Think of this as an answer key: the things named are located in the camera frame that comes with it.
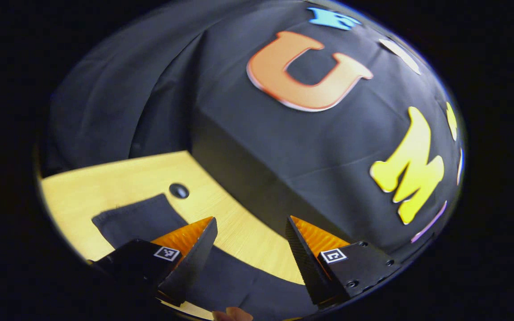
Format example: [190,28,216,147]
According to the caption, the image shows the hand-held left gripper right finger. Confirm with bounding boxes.
[285,216,402,309]

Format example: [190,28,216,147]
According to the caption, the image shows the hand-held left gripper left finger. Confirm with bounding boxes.
[87,217,219,307]

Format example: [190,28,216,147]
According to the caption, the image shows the black jeans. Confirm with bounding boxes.
[92,193,320,320]

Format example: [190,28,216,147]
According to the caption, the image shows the black backdrop cloth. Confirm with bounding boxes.
[43,0,465,263]

